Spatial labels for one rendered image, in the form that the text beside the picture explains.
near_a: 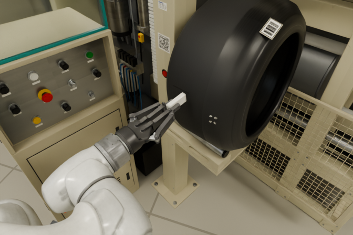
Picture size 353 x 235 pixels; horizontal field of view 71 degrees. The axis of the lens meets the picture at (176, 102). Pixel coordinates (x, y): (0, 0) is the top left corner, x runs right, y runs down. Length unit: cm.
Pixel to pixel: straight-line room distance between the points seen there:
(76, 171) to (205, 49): 47
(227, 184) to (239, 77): 143
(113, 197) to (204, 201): 145
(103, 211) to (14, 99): 73
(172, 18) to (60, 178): 69
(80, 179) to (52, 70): 63
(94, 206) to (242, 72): 49
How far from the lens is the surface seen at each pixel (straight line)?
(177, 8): 101
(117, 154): 64
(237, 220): 193
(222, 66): 71
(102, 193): 55
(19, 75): 111
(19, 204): 100
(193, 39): 78
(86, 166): 62
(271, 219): 200
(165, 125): 68
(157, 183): 201
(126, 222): 52
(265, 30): 74
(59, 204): 64
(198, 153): 114
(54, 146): 128
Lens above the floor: 172
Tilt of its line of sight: 41 degrees down
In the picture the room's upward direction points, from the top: straight up
